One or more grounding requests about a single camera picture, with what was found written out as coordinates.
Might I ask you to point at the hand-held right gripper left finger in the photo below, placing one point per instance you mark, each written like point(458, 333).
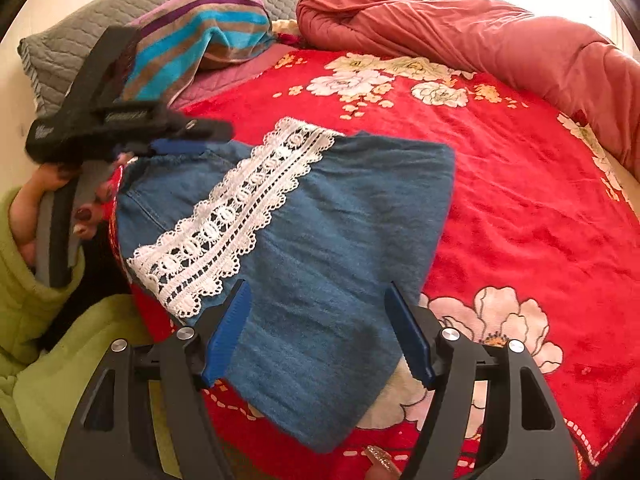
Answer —
point(230, 335)

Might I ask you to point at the salmon pink quilt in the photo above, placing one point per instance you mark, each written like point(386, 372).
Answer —
point(450, 25)

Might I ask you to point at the person's left hand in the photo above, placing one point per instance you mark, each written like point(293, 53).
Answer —
point(25, 215)

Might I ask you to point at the pink quilted mat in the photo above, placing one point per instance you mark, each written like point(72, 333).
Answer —
point(225, 77)

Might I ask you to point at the person's left forearm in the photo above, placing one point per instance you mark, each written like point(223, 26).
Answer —
point(20, 300)

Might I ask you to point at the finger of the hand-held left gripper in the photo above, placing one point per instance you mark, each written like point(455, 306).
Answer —
point(180, 148)
point(210, 130)

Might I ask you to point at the striped towel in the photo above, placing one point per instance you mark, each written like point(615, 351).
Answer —
point(200, 30)

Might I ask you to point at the red floral blanket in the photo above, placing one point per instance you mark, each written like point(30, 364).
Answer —
point(525, 210)

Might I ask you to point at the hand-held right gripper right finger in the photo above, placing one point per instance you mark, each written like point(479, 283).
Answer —
point(412, 340)

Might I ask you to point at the person's right hand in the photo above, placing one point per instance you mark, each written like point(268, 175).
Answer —
point(382, 460)

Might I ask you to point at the grey quilted pillow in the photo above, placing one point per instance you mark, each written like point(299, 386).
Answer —
point(100, 10)

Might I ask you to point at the green fleece jacket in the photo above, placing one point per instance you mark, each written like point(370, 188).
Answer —
point(75, 385)

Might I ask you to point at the cream cloth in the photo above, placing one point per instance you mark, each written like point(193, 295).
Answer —
point(285, 25)

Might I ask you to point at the blue denim pants lace trim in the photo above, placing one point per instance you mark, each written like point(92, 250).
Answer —
point(325, 260)

